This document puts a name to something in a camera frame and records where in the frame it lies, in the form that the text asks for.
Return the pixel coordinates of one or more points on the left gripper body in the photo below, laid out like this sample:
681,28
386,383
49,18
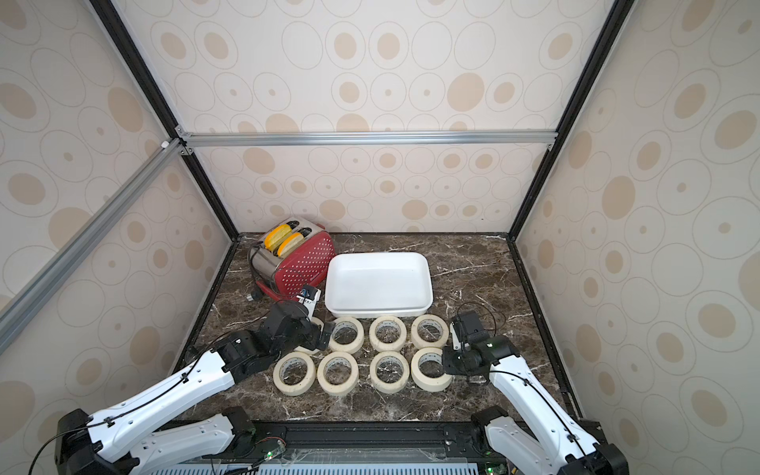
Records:
309,333

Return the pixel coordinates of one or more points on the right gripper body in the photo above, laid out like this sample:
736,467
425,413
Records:
453,361

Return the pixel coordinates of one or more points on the masking tape roll four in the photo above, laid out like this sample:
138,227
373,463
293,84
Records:
429,331

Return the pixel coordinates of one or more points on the masking tape roll seven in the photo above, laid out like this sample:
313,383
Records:
427,370

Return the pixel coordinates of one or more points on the masking tape roll five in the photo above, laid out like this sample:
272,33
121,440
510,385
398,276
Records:
347,336

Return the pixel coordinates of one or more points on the masking tape roll one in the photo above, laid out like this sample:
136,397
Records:
290,387

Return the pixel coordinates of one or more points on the masking tape roll six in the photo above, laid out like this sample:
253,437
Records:
338,373

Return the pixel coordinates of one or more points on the white plastic storage box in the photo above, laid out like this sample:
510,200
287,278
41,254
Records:
372,285

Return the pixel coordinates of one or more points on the masking tape roll three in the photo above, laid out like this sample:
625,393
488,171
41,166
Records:
387,334

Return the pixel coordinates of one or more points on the masking tape roll two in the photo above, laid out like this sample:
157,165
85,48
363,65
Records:
389,372

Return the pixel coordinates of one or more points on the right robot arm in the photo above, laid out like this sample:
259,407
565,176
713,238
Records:
553,443

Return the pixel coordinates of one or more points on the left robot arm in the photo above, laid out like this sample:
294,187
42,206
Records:
130,437

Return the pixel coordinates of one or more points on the red polka-dot toaster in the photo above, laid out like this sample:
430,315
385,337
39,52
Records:
283,278

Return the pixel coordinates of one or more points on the yellow toast slice right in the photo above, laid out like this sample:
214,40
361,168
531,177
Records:
290,243

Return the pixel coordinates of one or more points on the yellow toast slice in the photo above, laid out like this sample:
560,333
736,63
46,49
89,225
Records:
290,243
275,237

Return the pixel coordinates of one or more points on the yellow toast slice left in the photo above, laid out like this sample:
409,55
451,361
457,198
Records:
275,237

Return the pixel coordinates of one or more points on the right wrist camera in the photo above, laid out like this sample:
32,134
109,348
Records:
457,336

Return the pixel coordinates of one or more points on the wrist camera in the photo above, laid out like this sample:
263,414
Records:
457,336
308,297

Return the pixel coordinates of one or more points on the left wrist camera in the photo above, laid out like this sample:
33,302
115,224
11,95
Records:
308,297

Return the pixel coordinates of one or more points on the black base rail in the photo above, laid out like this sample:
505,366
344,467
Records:
309,442

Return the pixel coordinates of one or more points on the horizontal aluminium frame bar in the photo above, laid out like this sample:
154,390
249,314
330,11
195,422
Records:
407,138

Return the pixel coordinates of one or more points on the diagonal aluminium frame bar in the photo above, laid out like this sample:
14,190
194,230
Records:
28,303

